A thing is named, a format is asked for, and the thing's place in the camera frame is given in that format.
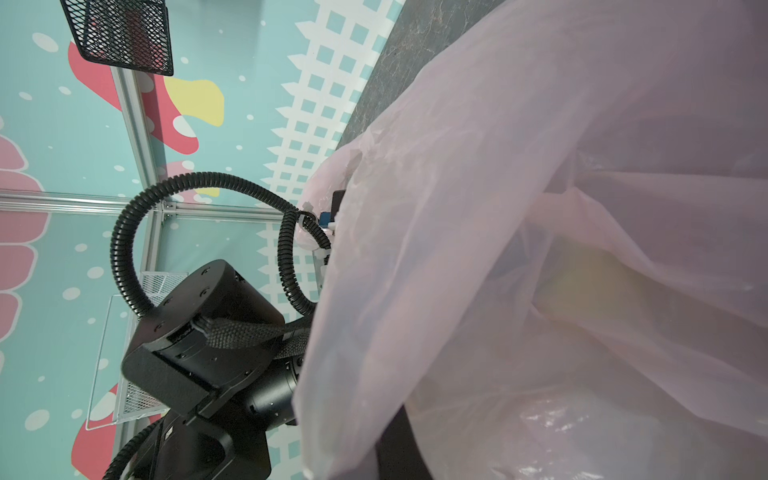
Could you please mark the white wire wall basket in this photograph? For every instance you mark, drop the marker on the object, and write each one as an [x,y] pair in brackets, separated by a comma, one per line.
[113,399]

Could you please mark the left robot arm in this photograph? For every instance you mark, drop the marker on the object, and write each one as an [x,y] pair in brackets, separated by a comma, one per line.
[215,352]

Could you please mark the black mesh wall basket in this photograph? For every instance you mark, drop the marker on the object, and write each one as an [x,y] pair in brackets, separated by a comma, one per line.
[128,34]

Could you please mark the pink plastic bag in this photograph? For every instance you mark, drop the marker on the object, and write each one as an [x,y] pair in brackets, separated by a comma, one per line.
[552,253]

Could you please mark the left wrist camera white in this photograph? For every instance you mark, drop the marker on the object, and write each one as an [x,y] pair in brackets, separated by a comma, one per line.
[321,255]

